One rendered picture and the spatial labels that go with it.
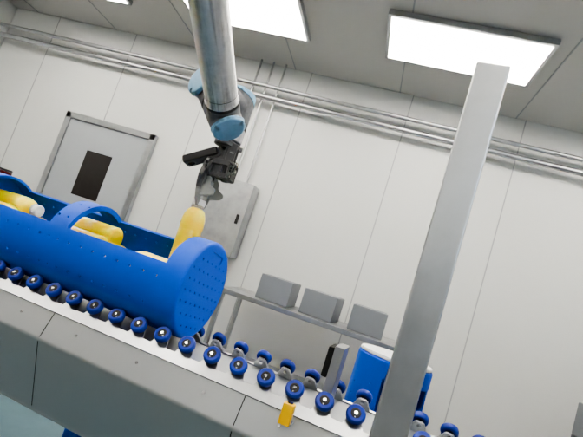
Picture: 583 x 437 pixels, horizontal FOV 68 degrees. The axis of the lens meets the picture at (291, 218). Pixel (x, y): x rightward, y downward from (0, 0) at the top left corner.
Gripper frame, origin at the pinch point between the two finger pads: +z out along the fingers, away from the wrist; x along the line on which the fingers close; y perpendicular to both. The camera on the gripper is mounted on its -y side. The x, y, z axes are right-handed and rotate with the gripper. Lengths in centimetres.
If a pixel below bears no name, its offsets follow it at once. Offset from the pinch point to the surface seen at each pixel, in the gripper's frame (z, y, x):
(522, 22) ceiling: -207, 91, 190
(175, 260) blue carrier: 17.9, 6.7, -13.6
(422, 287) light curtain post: 8, 67, -37
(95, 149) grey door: -59, -321, 302
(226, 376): 41, 29, -12
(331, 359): 29, 52, -6
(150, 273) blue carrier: 23.1, 1.8, -15.0
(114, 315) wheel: 37.1, -6.6, -11.6
